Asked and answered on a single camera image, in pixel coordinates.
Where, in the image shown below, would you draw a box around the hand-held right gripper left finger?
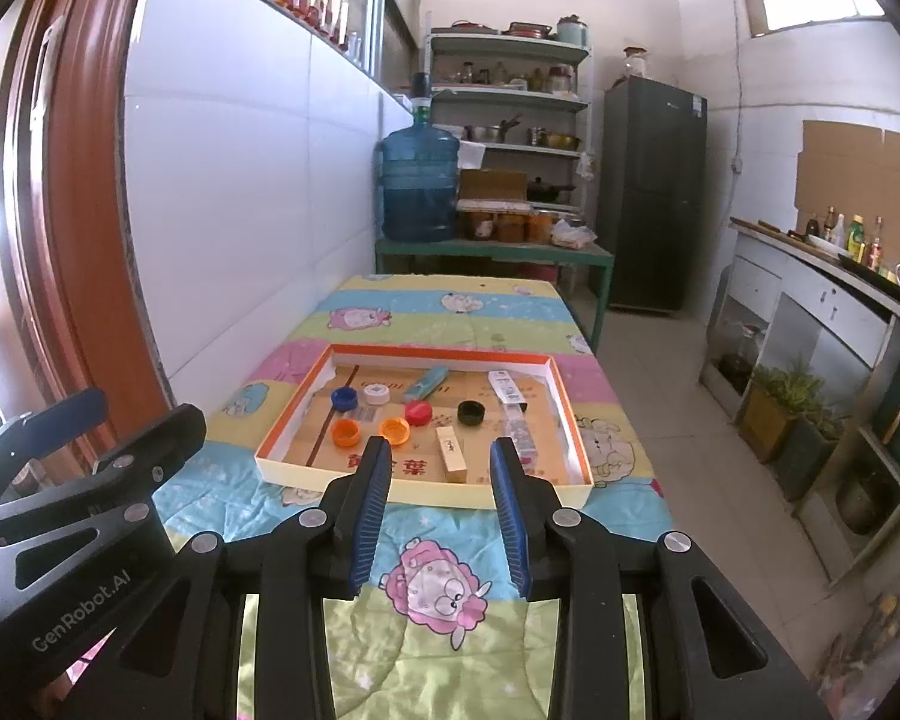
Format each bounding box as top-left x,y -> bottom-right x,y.
101,436 -> 393,720

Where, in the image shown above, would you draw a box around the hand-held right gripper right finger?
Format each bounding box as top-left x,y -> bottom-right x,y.
490,436 -> 833,720

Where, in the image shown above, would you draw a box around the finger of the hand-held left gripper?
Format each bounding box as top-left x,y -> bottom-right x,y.
0,403 -> 208,541
0,388 -> 110,500

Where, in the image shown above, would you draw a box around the shallow orange-rimmed cardboard box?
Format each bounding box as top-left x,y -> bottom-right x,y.
255,343 -> 595,509

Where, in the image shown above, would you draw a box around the clear plastic blister pack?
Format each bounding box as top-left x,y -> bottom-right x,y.
504,409 -> 545,473

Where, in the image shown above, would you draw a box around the gold rectangular box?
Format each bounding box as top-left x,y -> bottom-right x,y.
436,426 -> 468,482

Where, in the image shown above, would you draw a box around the white cartoon print box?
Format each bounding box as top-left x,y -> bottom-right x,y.
487,370 -> 526,410

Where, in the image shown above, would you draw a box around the green metal table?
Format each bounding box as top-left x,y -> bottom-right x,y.
375,236 -> 616,353

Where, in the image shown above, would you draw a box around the white plastic bag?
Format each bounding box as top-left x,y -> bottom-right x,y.
551,217 -> 597,248

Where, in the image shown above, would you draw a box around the potted green plants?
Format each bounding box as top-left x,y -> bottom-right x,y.
739,356 -> 845,500

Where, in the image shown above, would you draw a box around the brown cardboard box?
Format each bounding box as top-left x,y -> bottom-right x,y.
459,169 -> 527,201

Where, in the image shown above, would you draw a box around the blue water jug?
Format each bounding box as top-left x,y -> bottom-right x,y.
379,73 -> 462,243

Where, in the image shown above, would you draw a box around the dark green refrigerator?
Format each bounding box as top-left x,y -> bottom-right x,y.
596,75 -> 708,314

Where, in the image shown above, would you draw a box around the metal pot under counter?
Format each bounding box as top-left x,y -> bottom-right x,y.
836,465 -> 890,537

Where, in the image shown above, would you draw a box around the white kitchen counter cabinet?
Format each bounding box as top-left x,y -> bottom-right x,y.
701,217 -> 900,586

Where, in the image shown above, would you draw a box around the crumpled plastic bags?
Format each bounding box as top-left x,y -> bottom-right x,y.
814,585 -> 900,698

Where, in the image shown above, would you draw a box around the pale green shelf unit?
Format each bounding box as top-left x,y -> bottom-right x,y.
427,15 -> 593,211

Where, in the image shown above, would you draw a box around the red-brown wooden door frame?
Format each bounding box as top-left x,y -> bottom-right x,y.
0,0 -> 173,436

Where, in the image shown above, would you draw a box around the cardboard wall backsplash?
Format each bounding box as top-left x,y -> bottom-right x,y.
795,120 -> 900,256

